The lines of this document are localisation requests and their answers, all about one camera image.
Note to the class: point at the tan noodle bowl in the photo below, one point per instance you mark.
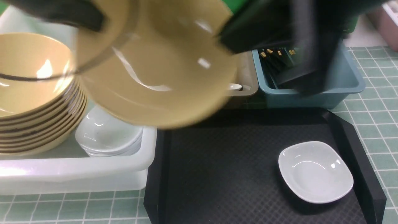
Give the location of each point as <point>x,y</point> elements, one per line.
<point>157,62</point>

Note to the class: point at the white square side dish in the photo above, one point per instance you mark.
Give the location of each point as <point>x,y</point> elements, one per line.
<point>315,172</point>

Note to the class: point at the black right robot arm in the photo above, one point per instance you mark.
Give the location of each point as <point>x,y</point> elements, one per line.
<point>315,27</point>

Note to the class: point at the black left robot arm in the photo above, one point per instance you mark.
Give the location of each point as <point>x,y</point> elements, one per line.
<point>75,13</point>

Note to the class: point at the pile of white spoons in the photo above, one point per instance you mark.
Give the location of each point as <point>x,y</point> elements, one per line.
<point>235,87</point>

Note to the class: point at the brown plastic spoon bin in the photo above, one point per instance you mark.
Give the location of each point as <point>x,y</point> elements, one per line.
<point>246,76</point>

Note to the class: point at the black plastic serving tray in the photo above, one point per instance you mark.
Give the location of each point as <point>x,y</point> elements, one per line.
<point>224,170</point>

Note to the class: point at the bundle of black chopsticks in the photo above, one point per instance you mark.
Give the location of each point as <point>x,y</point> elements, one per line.
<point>274,61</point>

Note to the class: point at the top white stacked dish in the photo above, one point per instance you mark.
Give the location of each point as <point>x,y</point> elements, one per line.
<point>100,134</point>

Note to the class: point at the large white plastic tub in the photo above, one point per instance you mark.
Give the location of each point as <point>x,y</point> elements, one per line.
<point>39,152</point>

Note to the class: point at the blue plastic chopstick bin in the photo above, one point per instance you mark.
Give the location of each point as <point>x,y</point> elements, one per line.
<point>345,79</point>

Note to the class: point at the pink plastic bin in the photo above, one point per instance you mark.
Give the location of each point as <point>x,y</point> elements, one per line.
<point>385,20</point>

